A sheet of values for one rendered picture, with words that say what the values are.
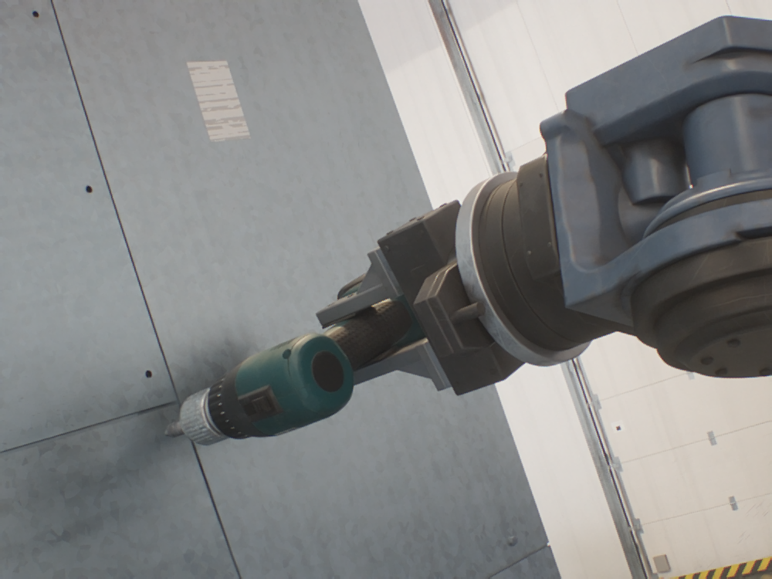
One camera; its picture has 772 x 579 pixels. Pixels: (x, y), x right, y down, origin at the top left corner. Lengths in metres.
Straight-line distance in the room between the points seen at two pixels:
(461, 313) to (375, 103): 0.56
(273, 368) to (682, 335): 0.31
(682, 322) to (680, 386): 11.43
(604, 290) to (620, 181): 0.10
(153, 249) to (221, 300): 0.08
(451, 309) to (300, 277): 0.38
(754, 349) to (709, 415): 11.33
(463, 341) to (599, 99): 0.18
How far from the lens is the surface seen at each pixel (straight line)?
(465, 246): 0.91
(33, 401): 1.06
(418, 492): 1.30
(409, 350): 1.03
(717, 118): 0.85
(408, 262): 0.98
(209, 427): 1.05
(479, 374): 0.99
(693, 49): 0.86
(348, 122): 1.38
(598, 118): 0.89
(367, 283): 1.04
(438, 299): 0.90
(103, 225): 1.14
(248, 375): 0.99
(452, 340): 0.90
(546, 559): 1.42
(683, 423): 12.29
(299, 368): 0.95
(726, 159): 0.83
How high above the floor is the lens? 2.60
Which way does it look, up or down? 4 degrees up
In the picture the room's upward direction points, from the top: 19 degrees counter-clockwise
